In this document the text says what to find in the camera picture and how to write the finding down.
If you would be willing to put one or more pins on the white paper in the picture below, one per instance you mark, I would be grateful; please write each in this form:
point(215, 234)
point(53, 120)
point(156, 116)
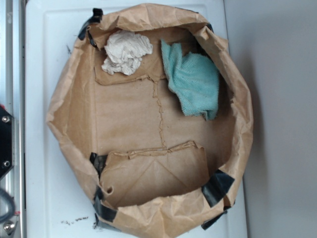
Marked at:
point(124, 50)

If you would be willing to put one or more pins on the brown paper bag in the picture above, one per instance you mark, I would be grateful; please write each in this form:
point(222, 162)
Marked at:
point(149, 170)

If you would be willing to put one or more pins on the teal terry cloth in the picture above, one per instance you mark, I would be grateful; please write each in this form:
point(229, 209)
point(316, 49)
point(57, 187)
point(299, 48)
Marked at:
point(194, 78)

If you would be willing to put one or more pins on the white plastic tray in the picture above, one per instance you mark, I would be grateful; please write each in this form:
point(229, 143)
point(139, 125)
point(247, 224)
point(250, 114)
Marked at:
point(56, 205)

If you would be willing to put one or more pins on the black mounting plate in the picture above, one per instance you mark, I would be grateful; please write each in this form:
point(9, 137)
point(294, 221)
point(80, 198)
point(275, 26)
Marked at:
point(5, 142)

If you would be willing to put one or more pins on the aluminium frame rail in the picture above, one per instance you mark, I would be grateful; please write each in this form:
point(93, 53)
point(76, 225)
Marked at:
point(12, 96)

